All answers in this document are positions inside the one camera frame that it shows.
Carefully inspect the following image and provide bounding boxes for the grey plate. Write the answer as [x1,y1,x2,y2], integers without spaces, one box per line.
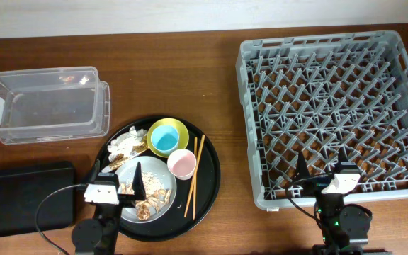
[115,156,176,223]

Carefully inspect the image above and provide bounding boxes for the clear plastic bin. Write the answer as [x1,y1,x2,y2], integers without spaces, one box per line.
[0,67,111,145]

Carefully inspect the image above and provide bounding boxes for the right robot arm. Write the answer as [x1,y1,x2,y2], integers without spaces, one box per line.
[291,149,373,254]

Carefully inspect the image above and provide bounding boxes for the black rectangular bin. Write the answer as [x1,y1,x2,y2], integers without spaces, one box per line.
[0,161,75,237]

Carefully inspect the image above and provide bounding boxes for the pink cup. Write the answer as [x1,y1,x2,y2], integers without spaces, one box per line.
[167,149,197,181]

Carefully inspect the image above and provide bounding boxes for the yellow-green bowl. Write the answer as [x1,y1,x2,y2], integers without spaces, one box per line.
[147,118,189,157]

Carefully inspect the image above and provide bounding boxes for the blue cup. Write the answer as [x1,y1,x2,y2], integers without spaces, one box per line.
[151,125,179,156]

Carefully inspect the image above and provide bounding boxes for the food scraps on plate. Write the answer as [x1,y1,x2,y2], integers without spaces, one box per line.
[123,173,173,222]

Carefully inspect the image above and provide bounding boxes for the grey dishwasher rack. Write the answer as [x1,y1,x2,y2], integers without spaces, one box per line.
[236,30,408,211]

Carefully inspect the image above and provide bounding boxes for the wooden chopstick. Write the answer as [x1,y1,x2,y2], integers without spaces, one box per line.
[192,137,198,221]
[184,135,205,220]

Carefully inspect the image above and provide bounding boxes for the white napkin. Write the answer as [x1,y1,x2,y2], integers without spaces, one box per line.
[107,126,149,162]

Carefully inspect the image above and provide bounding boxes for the round black tray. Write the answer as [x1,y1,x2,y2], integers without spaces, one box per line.
[96,115,221,242]

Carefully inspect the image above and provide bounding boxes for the gold foil wrapper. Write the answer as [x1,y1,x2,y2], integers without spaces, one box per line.
[101,137,149,173]

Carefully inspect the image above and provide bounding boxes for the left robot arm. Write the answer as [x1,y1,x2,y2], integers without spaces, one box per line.
[72,161,146,255]

